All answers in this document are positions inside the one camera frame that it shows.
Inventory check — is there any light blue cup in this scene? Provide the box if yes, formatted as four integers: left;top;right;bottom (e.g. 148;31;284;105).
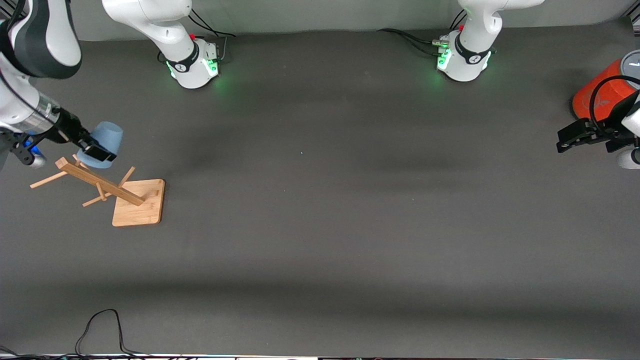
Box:
76;121;124;169

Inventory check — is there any orange cylindrical container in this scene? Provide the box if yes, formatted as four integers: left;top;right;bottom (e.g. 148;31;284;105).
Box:
572;50;640;123

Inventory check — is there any wooden mug tree stand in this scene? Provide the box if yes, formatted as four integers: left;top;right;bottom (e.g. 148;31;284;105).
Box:
30;156;166;228

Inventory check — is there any black looped table cable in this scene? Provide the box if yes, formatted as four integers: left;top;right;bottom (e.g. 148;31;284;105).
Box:
75;309;151;357

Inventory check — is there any black table edge cable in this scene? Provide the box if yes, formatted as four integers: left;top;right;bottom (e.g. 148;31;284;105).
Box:
0;345;76;360

